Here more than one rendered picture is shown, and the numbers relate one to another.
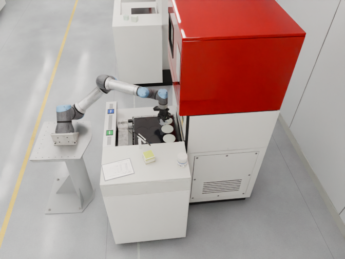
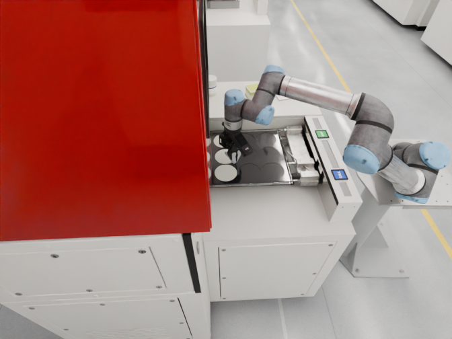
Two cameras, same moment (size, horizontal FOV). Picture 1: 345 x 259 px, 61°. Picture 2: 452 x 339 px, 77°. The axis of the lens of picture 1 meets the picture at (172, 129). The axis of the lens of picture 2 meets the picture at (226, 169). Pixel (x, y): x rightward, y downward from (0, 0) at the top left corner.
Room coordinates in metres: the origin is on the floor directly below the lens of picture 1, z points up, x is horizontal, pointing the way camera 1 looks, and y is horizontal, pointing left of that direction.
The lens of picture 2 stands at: (2.71, 0.11, 1.84)
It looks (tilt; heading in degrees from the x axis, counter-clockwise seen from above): 47 degrees down; 184
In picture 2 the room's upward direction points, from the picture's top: straight up
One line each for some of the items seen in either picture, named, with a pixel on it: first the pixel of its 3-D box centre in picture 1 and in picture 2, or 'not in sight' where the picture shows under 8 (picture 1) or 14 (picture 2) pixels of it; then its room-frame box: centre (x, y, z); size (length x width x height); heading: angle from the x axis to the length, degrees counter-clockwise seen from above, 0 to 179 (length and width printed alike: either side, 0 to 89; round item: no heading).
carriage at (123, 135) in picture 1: (123, 136); (299, 155); (1.70, 0.41, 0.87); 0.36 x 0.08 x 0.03; 7
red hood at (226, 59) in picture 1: (222, 48); (64, 44); (2.01, -0.36, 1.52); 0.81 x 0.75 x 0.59; 7
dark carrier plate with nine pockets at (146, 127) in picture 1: (154, 130); (247, 155); (1.75, 0.15, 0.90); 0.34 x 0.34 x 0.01; 7
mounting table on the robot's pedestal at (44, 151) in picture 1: (65, 144); (395, 177); (1.70, 0.91, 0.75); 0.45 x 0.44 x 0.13; 94
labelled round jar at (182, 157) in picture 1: (181, 160); (210, 85); (1.33, -0.07, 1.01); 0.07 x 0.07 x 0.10
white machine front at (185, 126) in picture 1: (179, 102); (197, 169); (1.97, -0.05, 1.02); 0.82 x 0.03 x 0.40; 7
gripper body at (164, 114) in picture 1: (164, 112); (231, 136); (1.79, 0.07, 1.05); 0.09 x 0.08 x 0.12; 48
